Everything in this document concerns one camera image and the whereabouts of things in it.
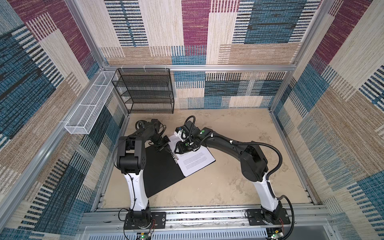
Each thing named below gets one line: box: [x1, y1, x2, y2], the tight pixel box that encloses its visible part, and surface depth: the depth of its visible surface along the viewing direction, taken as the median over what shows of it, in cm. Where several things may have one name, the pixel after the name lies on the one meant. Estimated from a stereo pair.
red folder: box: [143, 145, 186, 199], surface depth 91 cm
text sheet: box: [168, 134, 216, 177], surface depth 95 cm
